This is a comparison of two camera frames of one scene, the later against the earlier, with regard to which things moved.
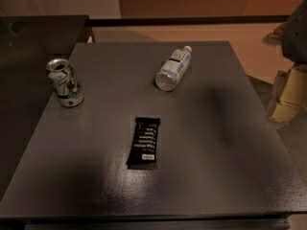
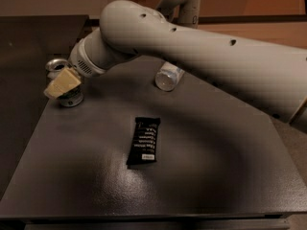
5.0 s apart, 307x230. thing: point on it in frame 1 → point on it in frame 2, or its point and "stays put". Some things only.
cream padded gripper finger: x=294 y=96 → x=63 y=81
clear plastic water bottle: x=174 y=68 stays put
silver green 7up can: x=62 y=80 stays put
